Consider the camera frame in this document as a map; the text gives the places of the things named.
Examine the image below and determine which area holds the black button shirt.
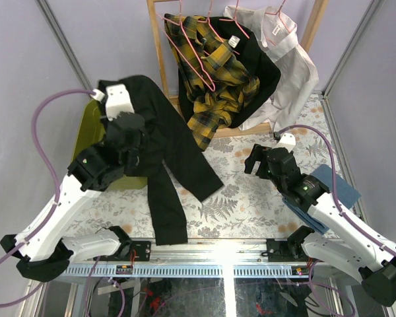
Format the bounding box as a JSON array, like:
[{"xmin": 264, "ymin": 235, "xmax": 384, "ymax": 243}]
[{"xmin": 97, "ymin": 75, "xmax": 224, "ymax": 246}]

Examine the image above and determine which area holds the yellow plaid flannel shirt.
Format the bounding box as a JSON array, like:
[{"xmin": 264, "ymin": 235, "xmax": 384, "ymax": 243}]
[{"xmin": 164, "ymin": 13, "xmax": 260, "ymax": 150}]

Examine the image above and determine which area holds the pink wire hanger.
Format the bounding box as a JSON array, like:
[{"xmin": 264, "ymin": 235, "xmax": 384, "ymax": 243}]
[{"xmin": 158, "ymin": 1, "xmax": 216, "ymax": 92}]

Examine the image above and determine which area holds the pink hanger of plaid shirt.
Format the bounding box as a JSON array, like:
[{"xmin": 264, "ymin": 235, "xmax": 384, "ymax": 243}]
[{"xmin": 201, "ymin": 0, "xmax": 249, "ymax": 49}]

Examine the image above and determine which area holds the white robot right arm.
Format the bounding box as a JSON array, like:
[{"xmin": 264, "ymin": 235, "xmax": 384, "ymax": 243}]
[{"xmin": 245, "ymin": 144, "xmax": 396, "ymax": 307}]

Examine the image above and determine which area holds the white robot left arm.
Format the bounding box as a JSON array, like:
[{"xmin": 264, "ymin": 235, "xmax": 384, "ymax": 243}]
[{"xmin": 0, "ymin": 112, "xmax": 147, "ymax": 282}]

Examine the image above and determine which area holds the white hanging shirt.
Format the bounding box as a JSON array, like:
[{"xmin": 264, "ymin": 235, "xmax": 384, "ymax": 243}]
[{"xmin": 238, "ymin": 7, "xmax": 319, "ymax": 131}]

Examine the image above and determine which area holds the black hanging shirt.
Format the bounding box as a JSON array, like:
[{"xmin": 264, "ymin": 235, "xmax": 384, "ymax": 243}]
[{"xmin": 178, "ymin": 15, "xmax": 281, "ymax": 131}]

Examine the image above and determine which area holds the pink hanger of black shirt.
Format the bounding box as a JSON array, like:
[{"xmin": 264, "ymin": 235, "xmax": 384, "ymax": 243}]
[{"xmin": 219, "ymin": 1, "xmax": 250, "ymax": 40}]

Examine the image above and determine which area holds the pink hanger of white shirt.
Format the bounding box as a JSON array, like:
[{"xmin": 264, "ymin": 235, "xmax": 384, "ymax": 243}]
[{"xmin": 263, "ymin": 1, "xmax": 297, "ymax": 46}]

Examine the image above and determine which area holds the olive green plastic basket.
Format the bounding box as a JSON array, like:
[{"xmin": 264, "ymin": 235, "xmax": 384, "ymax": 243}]
[{"xmin": 71, "ymin": 98, "xmax": 149, "ymax": 192}]

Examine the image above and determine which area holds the floral patterned tablecloth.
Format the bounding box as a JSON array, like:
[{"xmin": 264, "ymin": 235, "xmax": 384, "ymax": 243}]
[{"xmin": 67, "ymin": 94, "xmax": 356, "ymax": 240}]

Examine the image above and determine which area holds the folded blue cloth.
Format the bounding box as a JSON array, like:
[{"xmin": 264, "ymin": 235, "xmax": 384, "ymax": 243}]
[{"xmin": 282, "ymin": 164, "xmax": 362, "ymax": 235}]

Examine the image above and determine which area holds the wooden clothes rack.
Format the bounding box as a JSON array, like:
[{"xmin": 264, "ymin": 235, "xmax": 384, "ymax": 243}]
[{"xmin": 146, "ymin": 0, "xmax": 329, "ymax": 139}]

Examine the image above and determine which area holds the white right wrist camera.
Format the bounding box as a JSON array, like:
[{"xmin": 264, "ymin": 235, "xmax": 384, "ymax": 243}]
[{"xmin": 273, "ymin": 133, "xmax": 296, "ymax": 153}]

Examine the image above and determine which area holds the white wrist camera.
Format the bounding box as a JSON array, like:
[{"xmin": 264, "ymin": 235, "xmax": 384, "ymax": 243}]
[
  {"xmin": 90, "ymin": 84, "xmax": 135, "ymax": 121},
  {"xmin": 273, "ymin": 133, "xmax": 296, "ymax": 153}
]

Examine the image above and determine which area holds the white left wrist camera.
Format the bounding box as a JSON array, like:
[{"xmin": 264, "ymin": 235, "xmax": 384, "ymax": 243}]
[{"xmin": 90, "ymin": 84, "xmax": 135, "ymax": 121}]

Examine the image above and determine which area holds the aluminium front frame rail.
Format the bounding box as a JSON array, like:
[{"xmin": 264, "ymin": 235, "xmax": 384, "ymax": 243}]
[{"xmin": 56, "ymin": 231, "xmax": 287, "ymax": 265}]

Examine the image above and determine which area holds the grey slotted cable duct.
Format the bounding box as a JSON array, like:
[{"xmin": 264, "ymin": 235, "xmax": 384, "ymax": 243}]
[{"xmin": 62, "ymin": 263, "xmax": 309, "ymax": 279}]

